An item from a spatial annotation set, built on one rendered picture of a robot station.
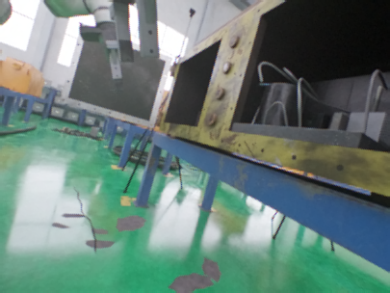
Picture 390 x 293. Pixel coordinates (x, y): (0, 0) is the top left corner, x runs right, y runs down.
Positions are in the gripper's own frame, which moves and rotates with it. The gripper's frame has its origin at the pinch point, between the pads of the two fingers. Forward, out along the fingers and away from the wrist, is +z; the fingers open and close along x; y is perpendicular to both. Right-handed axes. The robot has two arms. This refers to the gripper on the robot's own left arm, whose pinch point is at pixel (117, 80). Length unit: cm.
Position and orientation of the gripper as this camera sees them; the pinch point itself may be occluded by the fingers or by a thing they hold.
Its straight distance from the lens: 73.0
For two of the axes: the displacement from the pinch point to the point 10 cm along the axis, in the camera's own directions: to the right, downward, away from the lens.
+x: -3.5, 0.2, 9.4
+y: 9.2, -1.6, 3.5
